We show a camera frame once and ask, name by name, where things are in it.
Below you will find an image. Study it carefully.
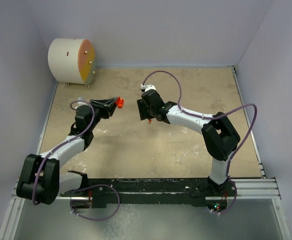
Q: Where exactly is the orange earbud charging case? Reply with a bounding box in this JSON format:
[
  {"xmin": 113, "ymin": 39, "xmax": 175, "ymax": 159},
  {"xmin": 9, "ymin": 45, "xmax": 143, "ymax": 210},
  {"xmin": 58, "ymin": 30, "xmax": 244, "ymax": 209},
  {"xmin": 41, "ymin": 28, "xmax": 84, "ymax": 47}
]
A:
[{"xmin": 116, "ymin": 97, "xmax": 125, "ymax": 109}]

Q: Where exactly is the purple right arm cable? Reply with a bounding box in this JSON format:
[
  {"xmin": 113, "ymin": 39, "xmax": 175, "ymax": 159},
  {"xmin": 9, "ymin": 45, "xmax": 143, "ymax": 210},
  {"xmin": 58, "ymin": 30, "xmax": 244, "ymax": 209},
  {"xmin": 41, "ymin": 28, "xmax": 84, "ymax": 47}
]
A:
[{"xmin": 142, "ymin": 70, "xmax": 259, "ymax": 215}]

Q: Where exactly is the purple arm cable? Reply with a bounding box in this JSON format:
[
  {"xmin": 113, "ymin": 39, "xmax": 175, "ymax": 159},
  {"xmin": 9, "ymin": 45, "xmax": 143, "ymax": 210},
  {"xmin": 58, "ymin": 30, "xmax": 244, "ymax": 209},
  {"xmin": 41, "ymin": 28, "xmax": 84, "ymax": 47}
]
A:
[
  {"xmin": 32, "ymin": 99, "xmax": 122, "ymax": 221},
  {"xmin": 142, "ymin": 70, "xmax": 259, "ymax": 215}
]

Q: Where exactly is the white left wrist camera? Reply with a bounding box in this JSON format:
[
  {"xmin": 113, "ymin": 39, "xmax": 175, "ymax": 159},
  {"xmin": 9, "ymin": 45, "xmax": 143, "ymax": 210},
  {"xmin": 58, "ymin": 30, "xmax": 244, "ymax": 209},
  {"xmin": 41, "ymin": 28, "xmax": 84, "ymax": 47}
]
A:
[{"xmin": 77, "ymin": 97, "xmax": 86, "ymax": 106}]

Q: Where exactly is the aluminium rail frame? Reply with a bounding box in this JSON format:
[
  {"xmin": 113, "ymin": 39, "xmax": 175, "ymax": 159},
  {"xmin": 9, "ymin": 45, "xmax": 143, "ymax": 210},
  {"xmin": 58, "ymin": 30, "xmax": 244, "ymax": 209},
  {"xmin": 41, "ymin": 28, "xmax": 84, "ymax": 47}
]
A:
[{"xmin": 0, "ymin": 68, "xmax": 291, "ymax": 240}]

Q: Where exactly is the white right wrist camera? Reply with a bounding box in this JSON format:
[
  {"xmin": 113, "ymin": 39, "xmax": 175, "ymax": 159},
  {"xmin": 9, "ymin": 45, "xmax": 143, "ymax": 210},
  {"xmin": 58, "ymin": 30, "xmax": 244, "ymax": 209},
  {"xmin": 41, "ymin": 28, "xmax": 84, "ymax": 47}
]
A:
[{"xmin": 140, "ymin": 84, "xmax": 156, "ymax": 93}]

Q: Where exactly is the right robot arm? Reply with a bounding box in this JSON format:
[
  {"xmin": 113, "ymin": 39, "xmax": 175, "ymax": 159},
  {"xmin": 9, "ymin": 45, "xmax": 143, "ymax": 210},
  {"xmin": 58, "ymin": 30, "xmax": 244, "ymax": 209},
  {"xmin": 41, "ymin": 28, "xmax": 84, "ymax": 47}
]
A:
[{"xmin": 137, "ymin": 89, "xmax": 241, "ymax": 196}]

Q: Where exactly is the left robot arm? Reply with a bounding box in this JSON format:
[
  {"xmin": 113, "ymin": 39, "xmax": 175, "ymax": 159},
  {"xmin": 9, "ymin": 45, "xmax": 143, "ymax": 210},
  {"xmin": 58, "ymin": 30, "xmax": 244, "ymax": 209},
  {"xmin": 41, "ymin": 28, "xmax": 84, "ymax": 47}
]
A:
[{"xmin": 16, "ymin": 97, "xmax": 124, "ymax": 205}]

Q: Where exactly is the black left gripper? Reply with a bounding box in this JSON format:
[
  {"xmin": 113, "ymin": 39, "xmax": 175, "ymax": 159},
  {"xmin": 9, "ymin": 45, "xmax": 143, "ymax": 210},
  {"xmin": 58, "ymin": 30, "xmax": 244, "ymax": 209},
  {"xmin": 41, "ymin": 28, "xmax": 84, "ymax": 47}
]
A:
[{"xmin": 87, "ymin": 98, "xmax": 118, "ymax": 131}]

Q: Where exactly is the round tricolour drawer cabinet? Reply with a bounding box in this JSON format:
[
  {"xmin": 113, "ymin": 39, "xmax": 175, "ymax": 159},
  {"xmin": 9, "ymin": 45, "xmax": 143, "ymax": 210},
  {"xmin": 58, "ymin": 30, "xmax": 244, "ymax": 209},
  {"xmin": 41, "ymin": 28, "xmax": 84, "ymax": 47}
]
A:
[{"xmin": 47, "ymin": 38, "xmax": 97, "ymax": 88}]

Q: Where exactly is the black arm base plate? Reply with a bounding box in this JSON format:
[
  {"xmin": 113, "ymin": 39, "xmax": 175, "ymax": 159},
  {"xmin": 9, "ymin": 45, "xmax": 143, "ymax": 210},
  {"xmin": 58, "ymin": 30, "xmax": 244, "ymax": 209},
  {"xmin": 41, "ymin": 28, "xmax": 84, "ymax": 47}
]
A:
[{"xmin": 62, "ymin": 177, "xmax": 237, "ymax": 210}]

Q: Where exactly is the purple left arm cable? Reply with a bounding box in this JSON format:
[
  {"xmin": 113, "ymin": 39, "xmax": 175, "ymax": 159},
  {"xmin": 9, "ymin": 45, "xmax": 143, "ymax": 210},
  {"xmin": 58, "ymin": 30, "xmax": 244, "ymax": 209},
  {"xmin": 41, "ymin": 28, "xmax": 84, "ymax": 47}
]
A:
[{"xmin": 32, "ymin": 99, "xmax": 122, "ymax": 221}]

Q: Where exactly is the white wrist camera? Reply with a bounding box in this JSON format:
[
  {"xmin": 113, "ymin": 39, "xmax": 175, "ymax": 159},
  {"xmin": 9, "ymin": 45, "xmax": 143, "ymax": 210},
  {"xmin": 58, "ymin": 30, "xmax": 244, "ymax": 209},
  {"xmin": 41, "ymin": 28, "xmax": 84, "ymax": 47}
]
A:
[
  {"xmin": 140, "ymin": 84, "xmax": 156, "ymax": 93},
  {"xmin": 77, "ymin": 97, "xmax": 86, "ymax": 106}
]

